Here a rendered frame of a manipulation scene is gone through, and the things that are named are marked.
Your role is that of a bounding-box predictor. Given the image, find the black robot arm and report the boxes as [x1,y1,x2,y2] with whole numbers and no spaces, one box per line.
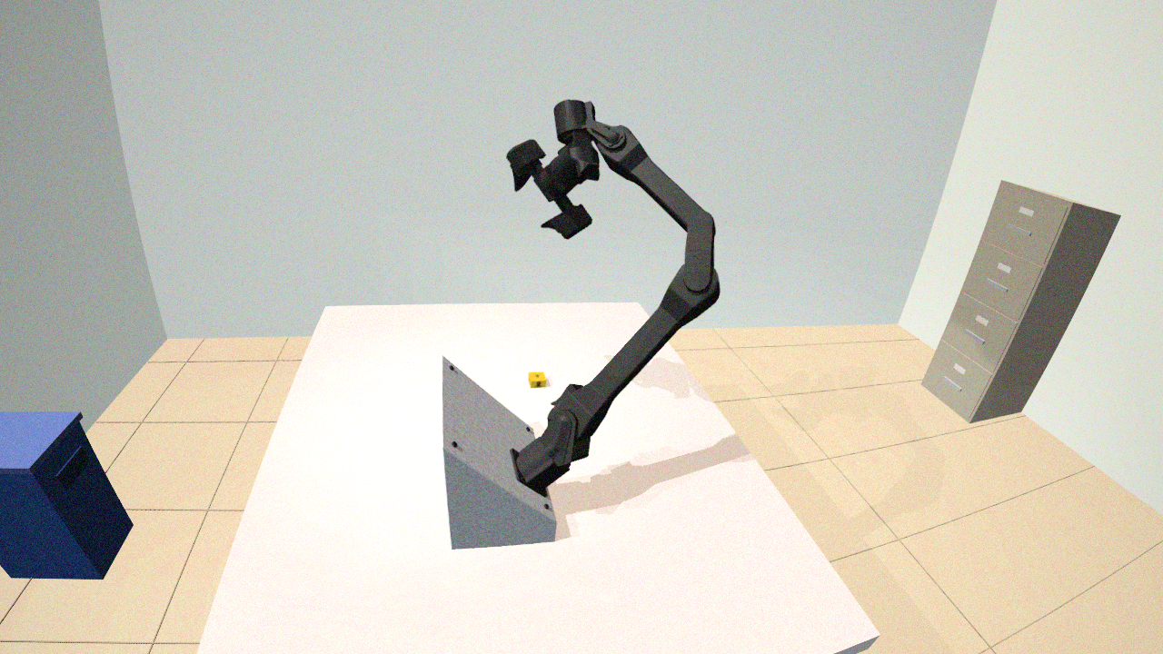
[511,100,721,497]

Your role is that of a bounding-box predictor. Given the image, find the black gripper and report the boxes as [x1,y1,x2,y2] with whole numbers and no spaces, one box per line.
[506,138,592,240]

